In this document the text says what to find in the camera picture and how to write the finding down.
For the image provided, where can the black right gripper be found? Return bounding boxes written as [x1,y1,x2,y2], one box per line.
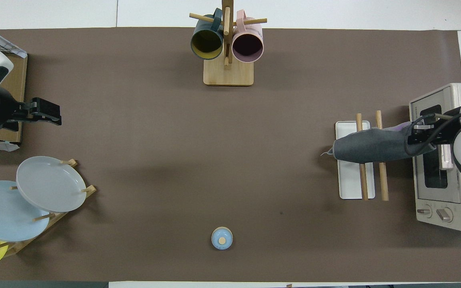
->
[407,118,461,146]

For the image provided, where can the purple and grey towel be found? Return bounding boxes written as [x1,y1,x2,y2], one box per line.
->
[321,123,437,165]

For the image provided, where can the white towel rack wooden bars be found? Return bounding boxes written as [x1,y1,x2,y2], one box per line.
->
[335,110,389,201]

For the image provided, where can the wooden dish rack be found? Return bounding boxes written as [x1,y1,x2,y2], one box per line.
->
[0,159,97,258]

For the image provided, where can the wooden shelf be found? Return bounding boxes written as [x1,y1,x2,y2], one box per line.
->
[0,31,28,145]

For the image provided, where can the cream toaster oven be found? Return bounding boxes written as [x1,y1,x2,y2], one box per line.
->
[409,83,461,232]

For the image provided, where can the grey plate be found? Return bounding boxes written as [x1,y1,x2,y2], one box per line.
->
[16,156,87,213]

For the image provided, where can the light blue plate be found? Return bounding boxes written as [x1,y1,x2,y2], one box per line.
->
[0,180,50,242]

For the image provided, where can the dark teal mug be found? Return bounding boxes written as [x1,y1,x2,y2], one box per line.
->
[190,8,224,60]

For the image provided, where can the wooden mug tree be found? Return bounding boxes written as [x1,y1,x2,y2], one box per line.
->
[189,0,267,86]

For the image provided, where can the brown table mat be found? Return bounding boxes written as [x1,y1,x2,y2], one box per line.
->
[0,27,461,282]

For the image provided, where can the pink mug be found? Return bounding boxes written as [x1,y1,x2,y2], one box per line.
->
[232,10,264,63]

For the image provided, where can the blue bell wooden knob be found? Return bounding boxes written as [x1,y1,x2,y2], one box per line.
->
[211,226,233,250]

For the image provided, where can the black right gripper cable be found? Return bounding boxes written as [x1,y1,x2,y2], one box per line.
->
[404,106,461,156]

